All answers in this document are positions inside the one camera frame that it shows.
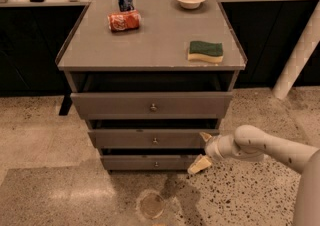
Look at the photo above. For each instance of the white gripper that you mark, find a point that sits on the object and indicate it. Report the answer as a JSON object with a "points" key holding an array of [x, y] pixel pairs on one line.
{"points": [[212, 150]]}

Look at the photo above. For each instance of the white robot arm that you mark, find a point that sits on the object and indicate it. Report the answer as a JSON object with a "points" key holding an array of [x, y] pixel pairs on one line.
{"points": [[249, 143]]}

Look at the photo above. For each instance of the grey drawer cabinet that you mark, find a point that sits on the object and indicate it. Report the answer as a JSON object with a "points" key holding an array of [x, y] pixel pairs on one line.
{"points": [[151, 58]]}

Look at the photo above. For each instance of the grey top drawer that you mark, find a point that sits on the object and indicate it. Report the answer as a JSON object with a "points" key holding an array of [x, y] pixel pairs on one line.
{"points": [[152, 105]]}

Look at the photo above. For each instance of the round floor drain cover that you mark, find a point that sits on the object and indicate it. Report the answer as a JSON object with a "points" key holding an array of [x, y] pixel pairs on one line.
{"points": [[150, 204]]}

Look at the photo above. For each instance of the green yellow sponge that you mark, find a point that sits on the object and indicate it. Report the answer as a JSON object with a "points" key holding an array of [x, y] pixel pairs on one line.
{"points": [[205, 51]]}

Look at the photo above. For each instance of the orange soda can lying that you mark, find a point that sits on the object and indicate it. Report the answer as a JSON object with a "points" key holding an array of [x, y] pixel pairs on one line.
{"points": [[122, 21]]}

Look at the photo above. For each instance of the white diagonal pipe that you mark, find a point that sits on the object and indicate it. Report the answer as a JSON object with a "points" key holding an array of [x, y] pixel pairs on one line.
{"points": [[300, 55]]}

